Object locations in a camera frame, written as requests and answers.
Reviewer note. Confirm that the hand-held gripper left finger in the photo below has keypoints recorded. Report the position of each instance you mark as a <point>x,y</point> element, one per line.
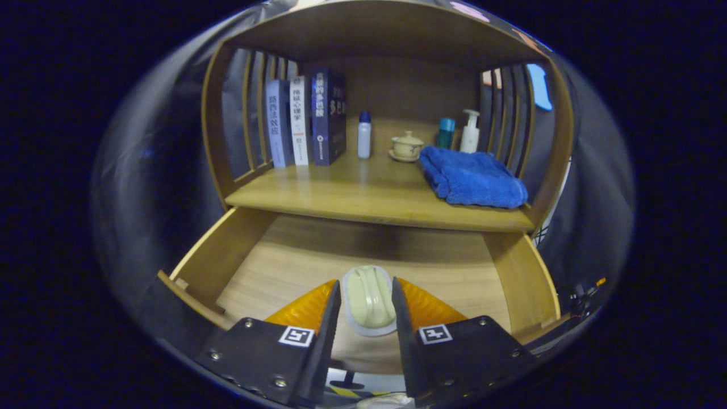
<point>326,352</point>

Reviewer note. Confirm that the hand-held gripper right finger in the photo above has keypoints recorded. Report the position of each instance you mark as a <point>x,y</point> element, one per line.
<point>406,352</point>

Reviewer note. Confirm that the wooden drawer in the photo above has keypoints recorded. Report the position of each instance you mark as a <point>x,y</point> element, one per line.
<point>295,255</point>

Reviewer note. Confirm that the wooden countertop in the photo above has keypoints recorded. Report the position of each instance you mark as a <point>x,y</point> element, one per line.
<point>363,193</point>

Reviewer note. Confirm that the wooden cabinet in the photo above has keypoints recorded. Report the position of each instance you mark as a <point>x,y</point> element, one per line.
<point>409,85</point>

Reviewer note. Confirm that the blue folded towel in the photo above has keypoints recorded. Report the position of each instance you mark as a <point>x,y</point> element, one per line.
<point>471,179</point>

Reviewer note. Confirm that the orange and black tool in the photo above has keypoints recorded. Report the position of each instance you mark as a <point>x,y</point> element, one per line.
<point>582,292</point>

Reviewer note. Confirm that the beige lidded teacup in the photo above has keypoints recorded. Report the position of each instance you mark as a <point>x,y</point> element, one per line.
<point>407,147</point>

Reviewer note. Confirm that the white bottle with blue cap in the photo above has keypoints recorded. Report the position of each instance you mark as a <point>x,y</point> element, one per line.
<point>364,139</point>

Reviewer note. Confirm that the teal bottle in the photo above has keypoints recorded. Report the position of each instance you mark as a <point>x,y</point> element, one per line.
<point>446,135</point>

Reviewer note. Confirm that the white pump bottle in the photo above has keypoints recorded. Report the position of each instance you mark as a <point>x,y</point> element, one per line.
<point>469,139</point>

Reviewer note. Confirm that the light blue book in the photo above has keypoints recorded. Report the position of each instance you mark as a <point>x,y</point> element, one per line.
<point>278,130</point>

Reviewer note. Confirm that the dark blue book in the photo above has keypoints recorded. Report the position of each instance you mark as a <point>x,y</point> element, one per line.
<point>326,125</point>

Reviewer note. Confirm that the white book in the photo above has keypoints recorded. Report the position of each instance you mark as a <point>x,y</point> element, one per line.
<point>299,125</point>

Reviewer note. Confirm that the black backdrop cloth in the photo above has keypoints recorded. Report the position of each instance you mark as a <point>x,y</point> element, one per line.
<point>159,170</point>

